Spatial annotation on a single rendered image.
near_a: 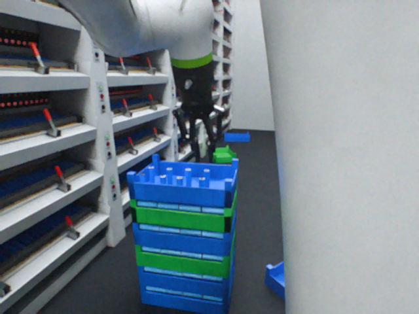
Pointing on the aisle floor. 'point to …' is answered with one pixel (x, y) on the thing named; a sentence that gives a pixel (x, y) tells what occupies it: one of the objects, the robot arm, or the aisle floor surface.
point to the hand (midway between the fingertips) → (203, 150)
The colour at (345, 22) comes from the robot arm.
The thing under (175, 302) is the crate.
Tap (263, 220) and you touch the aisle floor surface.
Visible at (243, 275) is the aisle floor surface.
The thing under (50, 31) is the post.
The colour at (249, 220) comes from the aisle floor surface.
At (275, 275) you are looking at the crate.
